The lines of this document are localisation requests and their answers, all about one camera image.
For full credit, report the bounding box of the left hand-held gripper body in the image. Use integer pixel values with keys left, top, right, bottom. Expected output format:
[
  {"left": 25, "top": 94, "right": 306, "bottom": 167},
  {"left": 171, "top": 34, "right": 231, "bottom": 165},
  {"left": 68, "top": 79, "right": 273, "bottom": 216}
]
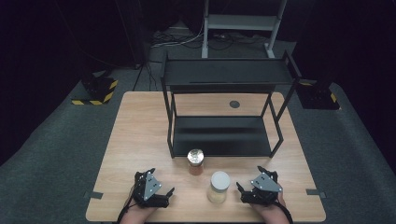
[{"left": 133, "top": 171, "right": 171, "bottom": 209}]

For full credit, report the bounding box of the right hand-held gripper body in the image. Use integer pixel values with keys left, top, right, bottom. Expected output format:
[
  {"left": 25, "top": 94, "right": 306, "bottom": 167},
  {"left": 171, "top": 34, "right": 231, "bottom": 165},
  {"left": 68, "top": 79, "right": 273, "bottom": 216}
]
[{"left": 240, "top": 170, "right": 284, "bottom": 206}]

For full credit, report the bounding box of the white-lidded jar with pale filling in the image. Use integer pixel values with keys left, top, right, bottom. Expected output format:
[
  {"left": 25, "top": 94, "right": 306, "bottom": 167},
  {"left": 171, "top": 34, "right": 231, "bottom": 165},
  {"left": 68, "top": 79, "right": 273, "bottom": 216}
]
[{"left": 206, "top": 170, "right": 232, "bottom": 204}]

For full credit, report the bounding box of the glass jar with red filling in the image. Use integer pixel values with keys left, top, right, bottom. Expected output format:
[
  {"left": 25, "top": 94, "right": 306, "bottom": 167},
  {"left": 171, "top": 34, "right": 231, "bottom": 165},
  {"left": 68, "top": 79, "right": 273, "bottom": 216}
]
[{"left": 186, "top": 148, "right": 205, "bottom": 176}]

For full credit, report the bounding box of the black metal two-tier rack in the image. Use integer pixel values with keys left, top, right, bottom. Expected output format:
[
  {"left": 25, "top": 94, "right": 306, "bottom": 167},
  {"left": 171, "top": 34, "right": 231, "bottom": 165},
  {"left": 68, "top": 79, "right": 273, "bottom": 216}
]
[{"left": 160, "top": 49, "right": 303, "bottom": 160}]

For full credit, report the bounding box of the person's right hand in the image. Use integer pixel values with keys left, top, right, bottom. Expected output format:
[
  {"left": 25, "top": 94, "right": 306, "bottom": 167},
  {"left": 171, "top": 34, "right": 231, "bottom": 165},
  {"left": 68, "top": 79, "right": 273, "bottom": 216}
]
[{"left": 249, "top": 193, "right": 291, "bottom": 224}]

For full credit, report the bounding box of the person's left hand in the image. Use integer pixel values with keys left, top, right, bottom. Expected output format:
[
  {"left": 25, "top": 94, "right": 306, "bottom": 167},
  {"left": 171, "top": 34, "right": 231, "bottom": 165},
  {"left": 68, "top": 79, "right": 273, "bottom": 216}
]
[{"left": 120, "top": 199, "right": 157, "bottom": 224}]

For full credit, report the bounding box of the grey tape strip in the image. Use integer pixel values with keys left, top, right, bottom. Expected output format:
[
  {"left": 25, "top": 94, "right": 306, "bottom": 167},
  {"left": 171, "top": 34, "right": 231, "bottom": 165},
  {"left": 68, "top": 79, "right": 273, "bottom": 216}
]
[
  {"left": 305, "top": 189, "right": 327, "bottom": 200},
  {"left": 83, "top": 190, "right": 104, "bottom": 200}
]

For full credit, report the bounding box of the black stand base striped edge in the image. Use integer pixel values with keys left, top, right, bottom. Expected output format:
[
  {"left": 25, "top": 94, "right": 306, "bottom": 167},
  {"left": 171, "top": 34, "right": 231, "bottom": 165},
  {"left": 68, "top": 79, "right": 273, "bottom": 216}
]
[
  {"left": 296, "top": 78, "right": 341, "bottom": 111},
  {"left": 71, "top": 72, "right": 120, "bottom": 106}
]

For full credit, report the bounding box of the grey metal stand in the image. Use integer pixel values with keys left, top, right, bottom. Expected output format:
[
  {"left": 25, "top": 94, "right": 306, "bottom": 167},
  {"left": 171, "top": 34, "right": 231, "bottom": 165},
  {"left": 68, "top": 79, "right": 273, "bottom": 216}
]
[{"left": 201, "top": 0, "right": 289, "bottom": 60}]

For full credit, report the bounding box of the right hand-held gripper cable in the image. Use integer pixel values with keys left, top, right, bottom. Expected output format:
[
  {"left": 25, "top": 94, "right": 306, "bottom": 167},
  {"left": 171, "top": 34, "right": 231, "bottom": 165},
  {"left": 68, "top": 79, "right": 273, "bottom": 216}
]
[{"left": 274, "top": 199, "right": 294, "bottom": 224}]

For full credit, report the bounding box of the hand-held gripper cable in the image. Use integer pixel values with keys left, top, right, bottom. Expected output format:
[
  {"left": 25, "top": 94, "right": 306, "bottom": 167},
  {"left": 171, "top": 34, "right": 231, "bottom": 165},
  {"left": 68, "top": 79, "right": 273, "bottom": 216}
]
[
  {"left": 274, "top": 199, "right": 294, "bottom": 224},
  {"left": 116, "top": 186, "right": 138, "bottom": 224}
]

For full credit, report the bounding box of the left hand-held gripper cable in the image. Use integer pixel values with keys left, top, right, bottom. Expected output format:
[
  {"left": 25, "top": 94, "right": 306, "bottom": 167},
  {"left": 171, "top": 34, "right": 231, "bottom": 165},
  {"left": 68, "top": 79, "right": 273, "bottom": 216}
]
[{"left": 116, "top": 186, "right": 138, "bottom": 224}]

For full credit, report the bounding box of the white floor cable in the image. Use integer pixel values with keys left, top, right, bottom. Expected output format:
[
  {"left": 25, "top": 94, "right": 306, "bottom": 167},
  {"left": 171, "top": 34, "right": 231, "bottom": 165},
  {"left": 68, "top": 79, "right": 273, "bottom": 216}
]
[{"left": 151, "top": 18, "right": 206, "bottom": 49}]

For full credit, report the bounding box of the black floor cable bundle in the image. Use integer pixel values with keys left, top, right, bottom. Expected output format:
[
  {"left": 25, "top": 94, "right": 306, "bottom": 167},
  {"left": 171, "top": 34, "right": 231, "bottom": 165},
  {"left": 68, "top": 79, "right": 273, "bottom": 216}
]
[{"left": 207, "top": 32, "right": 267, "bottom": 51}]

